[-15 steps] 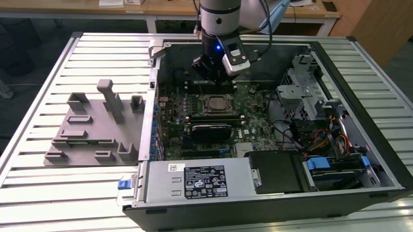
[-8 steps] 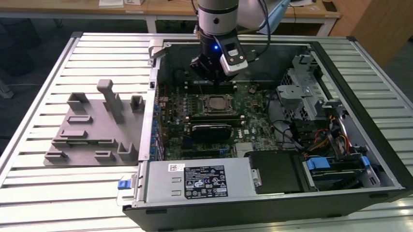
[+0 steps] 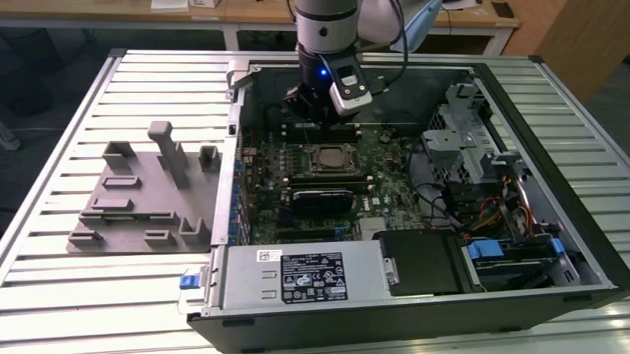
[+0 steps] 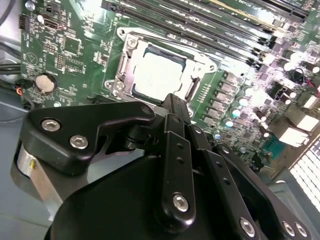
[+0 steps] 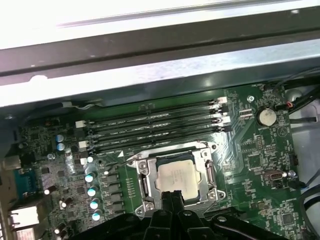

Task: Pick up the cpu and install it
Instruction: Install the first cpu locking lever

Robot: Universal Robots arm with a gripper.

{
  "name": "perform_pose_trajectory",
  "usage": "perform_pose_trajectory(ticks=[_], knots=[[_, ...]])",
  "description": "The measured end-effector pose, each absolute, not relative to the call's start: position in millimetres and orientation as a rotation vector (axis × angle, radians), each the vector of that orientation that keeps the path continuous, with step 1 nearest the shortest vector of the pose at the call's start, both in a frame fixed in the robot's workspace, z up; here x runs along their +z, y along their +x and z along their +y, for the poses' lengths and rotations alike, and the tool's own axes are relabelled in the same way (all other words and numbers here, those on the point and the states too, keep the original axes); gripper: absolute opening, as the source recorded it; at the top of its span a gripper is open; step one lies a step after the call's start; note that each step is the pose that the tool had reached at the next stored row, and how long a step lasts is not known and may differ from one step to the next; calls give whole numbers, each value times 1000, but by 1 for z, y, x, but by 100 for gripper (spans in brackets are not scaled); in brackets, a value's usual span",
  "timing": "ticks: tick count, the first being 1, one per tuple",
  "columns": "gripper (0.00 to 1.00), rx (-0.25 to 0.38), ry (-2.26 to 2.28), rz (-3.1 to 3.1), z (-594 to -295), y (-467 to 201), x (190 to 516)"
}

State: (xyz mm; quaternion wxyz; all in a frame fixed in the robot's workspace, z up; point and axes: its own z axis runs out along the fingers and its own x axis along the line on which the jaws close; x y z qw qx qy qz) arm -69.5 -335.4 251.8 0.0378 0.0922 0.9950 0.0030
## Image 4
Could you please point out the silver CPU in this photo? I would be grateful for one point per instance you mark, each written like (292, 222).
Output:
(157, 72)

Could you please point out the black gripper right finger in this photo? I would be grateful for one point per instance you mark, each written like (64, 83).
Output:
(225, 181)

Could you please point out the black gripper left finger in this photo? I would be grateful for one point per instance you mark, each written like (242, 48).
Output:
(75, 120)

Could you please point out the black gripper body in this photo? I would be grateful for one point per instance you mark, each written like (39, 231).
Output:
(112, 200)

